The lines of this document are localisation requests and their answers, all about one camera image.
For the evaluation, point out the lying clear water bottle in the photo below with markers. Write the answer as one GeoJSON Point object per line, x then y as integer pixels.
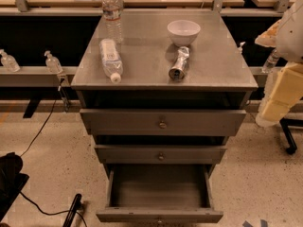
{"type": "Point", "coordinates": [111, 61]}

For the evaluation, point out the black stand leg right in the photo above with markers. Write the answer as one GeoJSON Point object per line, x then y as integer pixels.
{"type": "Point", "coordinates": [285, 125]}

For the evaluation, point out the left sanitizer pump bottle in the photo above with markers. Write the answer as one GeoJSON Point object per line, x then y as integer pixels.
{"type": "Point", "coordinates": [9, 62]}

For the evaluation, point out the top grey drawer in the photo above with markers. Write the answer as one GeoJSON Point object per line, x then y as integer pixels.
{"type": "Point", "coordinates": [162, 122]}

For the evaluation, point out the silver redbull can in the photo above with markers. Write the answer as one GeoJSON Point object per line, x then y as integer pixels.
{"type": "Point", "coordinates": [179, 67]}

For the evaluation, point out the sanitizer pump bottle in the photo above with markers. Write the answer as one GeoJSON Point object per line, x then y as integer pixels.
{"type": "Point", "coordinates": [9, 62]}
{"type": "Point", "coordinates": [52, 63]}

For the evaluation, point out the open bottom grey drawer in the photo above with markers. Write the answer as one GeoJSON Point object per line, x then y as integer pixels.
{"type": "Point", "coordinates": [159, 193]}

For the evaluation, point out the small water bottle right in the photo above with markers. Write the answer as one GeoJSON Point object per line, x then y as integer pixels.
{"type": "Point", "coordinates": [270, 62]}

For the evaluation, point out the black object lower left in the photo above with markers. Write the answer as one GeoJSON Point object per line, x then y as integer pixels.
{"type": "Point", "coordinates": [12, 181]}

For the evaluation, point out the grey metal drawer cabinet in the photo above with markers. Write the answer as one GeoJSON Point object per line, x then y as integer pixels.
{"type": "Point", "coordinates": [217, 76]}

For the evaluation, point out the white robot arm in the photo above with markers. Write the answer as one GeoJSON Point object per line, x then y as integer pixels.
{"type": "Point", "coordinates": [286, 35]}

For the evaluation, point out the black bar on floor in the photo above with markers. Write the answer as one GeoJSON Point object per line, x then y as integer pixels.
{"type": "Point", "coordinates": [73, 210]}

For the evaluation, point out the middle grey drawer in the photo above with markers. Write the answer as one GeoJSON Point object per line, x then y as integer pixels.
{"type": "Point", "coordinates": [159, 154]}

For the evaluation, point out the white pump bottle right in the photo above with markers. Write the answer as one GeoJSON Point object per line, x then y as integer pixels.
{"type": "Point", "coordinates": [241, 46]}

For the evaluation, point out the standing clear water bottle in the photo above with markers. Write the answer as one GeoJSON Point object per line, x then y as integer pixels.
{"type": "Point", "coordinates": [112, 16]}

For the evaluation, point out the white bowl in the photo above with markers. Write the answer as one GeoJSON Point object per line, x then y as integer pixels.
{"type": "Point", "coordinates": [183, 32]}

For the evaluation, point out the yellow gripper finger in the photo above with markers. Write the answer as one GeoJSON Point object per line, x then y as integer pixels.
{"type": "Point", "coordinates": [283, 89]}

